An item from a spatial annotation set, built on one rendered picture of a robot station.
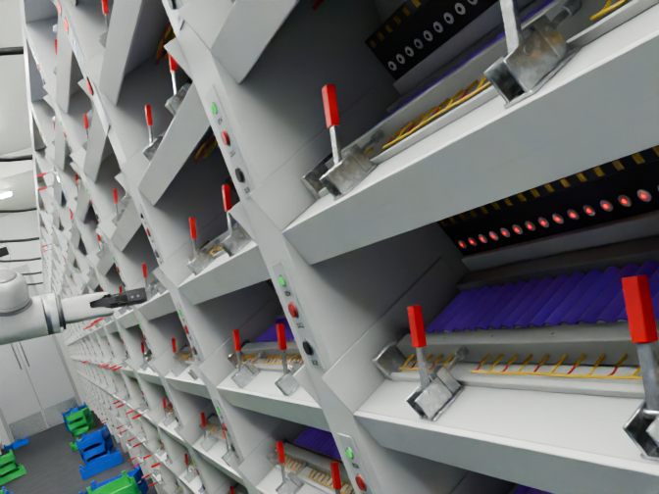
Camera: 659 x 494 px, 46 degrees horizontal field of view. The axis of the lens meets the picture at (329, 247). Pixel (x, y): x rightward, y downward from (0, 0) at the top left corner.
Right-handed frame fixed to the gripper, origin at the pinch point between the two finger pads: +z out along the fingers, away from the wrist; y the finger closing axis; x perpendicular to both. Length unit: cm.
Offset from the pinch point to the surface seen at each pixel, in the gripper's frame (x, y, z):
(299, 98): 12, 95, 10
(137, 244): 16.1, -44.6, 8.4
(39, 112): 76, -115, -7
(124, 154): 25.2, 25.3, 0.3
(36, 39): 76, -45, -7
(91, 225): 33, -115, 3
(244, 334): -12.3, 25.6, 15.4
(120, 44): 36, 53, -1
